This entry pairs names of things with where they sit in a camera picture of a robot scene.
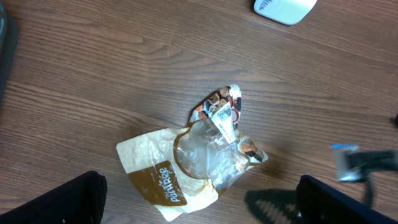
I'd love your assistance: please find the grey plastic mesh basket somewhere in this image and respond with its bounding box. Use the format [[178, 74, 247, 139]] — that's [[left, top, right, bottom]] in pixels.
[[0, 2, 19, 101]]

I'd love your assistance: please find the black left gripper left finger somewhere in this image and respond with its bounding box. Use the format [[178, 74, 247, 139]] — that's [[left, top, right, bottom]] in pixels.
[[1, 171, 108, 224]]

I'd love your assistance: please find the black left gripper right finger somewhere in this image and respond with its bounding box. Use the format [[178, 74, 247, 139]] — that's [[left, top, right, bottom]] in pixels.
[[296, 175, 397, 224]]

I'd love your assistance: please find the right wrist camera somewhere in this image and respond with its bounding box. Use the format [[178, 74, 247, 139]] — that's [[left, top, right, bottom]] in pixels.
[[330, 143, 362, 182]]

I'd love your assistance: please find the clear brown crinkled bag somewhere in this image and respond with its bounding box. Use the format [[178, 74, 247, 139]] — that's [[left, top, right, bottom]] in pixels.
[[116, 85, 268, 222]]

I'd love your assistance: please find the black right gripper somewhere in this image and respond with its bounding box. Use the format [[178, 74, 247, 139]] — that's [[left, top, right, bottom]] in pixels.
[[348, 151, 397, 208]]

